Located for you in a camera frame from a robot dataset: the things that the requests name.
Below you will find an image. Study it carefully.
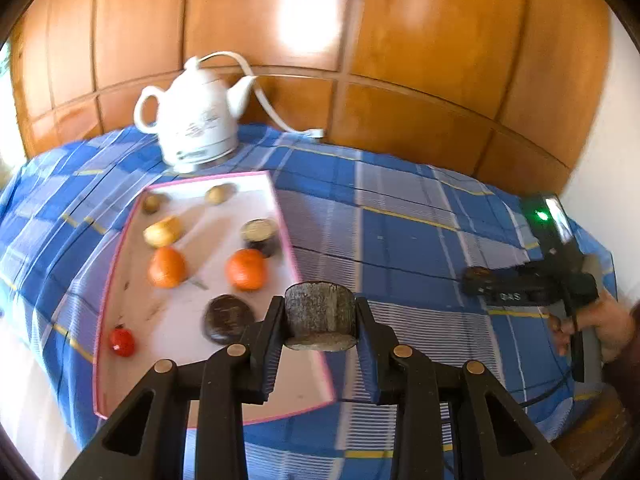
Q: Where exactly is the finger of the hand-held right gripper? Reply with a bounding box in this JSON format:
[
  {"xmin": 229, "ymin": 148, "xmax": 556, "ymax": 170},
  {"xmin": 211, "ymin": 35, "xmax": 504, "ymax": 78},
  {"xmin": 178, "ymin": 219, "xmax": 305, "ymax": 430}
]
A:
[{"xmin": 461, "ymin": 266, "xmax": 506, "ymax": 297}]

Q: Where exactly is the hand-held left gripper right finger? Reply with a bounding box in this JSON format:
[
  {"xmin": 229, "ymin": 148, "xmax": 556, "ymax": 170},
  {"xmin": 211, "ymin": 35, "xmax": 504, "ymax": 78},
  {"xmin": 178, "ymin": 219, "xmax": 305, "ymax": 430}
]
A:
[{"xmin": 354, "ymin": 297, "xmax": 576, "ymax": 480}]

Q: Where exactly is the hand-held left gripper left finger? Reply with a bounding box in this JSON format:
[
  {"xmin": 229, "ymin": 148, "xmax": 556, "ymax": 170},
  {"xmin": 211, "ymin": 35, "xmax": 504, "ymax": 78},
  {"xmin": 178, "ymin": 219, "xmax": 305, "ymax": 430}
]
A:
[{"xmin": 62, "ymin": 296, "xmax": 286, "ymax": 480}]

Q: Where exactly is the dark brown round passion fruit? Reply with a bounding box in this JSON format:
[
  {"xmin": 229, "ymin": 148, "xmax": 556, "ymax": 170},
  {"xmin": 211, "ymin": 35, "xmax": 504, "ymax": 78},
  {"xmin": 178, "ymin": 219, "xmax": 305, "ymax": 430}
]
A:
[{"xmin": 201, "ymin": 294, "xmax": 257, "ymax": 346}]

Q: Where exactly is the orange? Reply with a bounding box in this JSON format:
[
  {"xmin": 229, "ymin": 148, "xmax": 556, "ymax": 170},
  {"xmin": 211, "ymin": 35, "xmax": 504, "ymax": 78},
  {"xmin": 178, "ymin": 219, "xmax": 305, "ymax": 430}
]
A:
[
  {"xmin": 225, "ymin": 248, "xmax": 268, "ymax": 292},
  {"xmin": 148, "ymin": 246, "xmax": 188, "ymax": 289}
]

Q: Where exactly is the pink-edged white cardboard tray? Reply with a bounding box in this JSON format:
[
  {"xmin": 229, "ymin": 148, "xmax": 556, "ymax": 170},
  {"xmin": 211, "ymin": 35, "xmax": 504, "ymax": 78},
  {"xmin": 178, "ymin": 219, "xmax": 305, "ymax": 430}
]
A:
[{"xmin": 94, "ymin": 170, "xmax": 336, "ymax": 430}]

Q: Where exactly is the small red tomato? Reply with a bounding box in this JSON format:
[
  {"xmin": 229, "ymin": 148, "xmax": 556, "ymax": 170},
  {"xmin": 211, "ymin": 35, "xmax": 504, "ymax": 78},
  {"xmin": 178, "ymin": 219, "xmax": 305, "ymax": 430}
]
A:
[{"xmin": 109, "ymin": 326, "xmax": 136, "ymax": 358}]

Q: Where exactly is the yellow lemon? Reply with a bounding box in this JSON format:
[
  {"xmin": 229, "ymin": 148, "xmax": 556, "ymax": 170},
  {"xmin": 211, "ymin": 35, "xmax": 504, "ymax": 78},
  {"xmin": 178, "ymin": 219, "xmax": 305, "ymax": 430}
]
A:
[{"xmin": 143, "ymin": 216, "xmax": 184, "ymax": 248}]

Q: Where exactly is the person's right forearm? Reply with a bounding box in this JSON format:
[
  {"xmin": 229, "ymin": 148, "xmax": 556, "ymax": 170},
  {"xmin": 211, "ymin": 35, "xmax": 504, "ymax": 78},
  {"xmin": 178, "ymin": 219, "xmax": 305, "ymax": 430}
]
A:
[{"xmin": 602, "ymin": 297, "xmax": 640, "ymax": 411}]

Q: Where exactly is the person's right hand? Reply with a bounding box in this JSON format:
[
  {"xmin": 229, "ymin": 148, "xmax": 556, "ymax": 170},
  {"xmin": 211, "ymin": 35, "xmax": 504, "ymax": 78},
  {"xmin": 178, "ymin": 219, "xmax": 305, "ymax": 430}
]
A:
[{"xmin": 547, "ymin": 290, "xmax": 636, "ymax": 363}]

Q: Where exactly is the blue plaid tablecloth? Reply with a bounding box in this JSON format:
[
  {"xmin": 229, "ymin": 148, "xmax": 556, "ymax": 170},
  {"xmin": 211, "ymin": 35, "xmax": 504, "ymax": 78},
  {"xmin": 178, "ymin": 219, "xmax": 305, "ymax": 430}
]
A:
[{"xmin": 0, "ymin": 122, "xmax": 613, "ymax": 480}]

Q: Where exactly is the wooden wardrobe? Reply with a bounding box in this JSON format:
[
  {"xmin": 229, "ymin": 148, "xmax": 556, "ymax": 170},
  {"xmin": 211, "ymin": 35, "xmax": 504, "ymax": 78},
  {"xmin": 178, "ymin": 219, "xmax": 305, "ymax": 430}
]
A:
[{"xmin": 10, "ymin": 0, "xmax": 613, "ymax": 201}]

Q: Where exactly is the white floral ceramic kettle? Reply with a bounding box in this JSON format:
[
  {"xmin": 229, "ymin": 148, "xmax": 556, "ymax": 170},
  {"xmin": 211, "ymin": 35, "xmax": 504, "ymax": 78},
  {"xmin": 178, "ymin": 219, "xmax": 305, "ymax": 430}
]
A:
[{"xmin": 133, "ymin": 56, "xmax": 258, "ymax": 174}]

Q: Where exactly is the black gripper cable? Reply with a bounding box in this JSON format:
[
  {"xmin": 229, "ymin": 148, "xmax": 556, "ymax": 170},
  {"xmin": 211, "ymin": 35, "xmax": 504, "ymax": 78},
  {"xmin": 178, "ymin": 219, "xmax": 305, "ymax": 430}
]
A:
[{"xmin": 517, "ymin": 370, "xmax": 576, "ymax": 408}]

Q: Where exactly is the white kettle power cable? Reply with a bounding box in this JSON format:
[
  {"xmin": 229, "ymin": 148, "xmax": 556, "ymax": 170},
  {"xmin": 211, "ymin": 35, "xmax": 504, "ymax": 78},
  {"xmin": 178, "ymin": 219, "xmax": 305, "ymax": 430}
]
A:
[{"xmin": 197, "ymin": 51, "xmax": 316, "ymax": 136}]

